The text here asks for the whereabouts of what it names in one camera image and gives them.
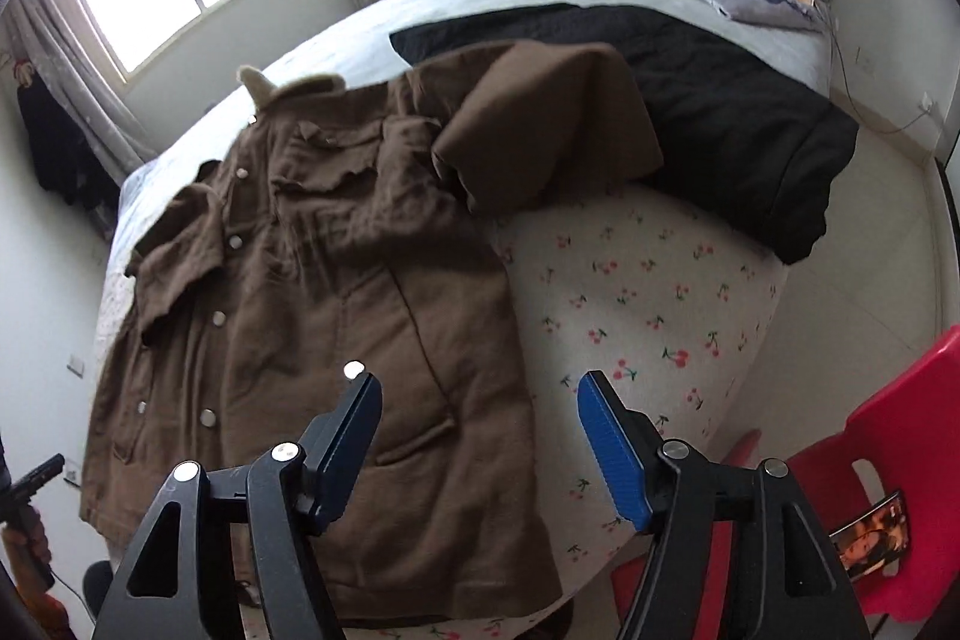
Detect brown fleece-collared jacket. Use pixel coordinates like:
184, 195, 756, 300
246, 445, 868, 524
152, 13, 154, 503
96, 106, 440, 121
80, 41, 661, 622

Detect dark clothes hanging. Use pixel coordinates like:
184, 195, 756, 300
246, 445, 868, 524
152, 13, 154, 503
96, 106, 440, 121
13, 60, 121, 239

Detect cherry print bed sheet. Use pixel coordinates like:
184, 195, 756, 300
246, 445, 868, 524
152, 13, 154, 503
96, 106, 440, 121
91, 187, 791, 640

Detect picture card on chair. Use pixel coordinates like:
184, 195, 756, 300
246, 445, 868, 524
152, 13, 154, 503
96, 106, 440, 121
830, 491, 910, 580

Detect red plastic chair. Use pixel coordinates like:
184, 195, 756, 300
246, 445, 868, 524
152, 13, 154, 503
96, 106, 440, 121
620, 330, 958, 638

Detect black garment on bed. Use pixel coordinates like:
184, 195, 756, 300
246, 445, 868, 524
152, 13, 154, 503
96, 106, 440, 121
391, 3, 857, 265

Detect grey patterned left curtain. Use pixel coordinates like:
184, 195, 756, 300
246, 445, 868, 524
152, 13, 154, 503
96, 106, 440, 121
2, 0, 158, 185

